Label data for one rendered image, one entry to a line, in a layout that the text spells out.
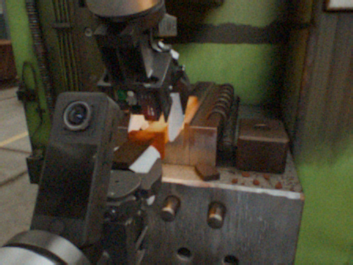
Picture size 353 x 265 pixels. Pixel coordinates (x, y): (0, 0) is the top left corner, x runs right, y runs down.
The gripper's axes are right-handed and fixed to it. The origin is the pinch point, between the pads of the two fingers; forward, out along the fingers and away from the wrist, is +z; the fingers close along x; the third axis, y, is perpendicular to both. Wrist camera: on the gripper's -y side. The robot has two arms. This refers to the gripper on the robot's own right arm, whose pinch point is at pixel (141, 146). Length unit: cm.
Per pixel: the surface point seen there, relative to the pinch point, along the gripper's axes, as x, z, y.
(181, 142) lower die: 1.4, 17.2, 5.5
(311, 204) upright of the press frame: 28.3, 31.5, 23.5
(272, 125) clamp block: 17.5, 24.5, 3.5
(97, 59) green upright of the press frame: -21.2, 31.3, -7.7
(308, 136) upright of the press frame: 25.6, 31.2, 7.4
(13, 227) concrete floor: -120, 96, 99
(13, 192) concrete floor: -149, 130, 98
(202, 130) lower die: 5.3, 17.1, 3.0
